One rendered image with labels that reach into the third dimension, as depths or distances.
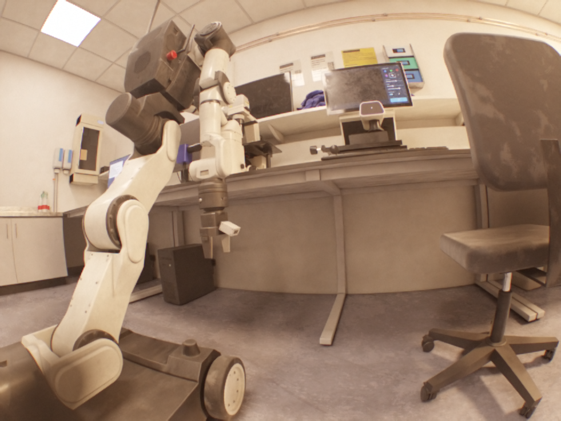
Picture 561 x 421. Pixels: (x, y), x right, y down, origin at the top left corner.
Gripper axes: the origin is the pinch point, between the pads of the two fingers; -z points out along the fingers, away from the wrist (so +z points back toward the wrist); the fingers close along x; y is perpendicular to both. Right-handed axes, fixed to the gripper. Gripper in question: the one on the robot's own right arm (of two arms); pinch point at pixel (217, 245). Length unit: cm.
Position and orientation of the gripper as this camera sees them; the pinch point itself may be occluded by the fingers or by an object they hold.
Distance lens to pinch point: 69.9
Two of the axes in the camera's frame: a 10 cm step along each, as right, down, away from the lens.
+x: 2.7, -0.1, 9.6
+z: -0.9, -10.0, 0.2
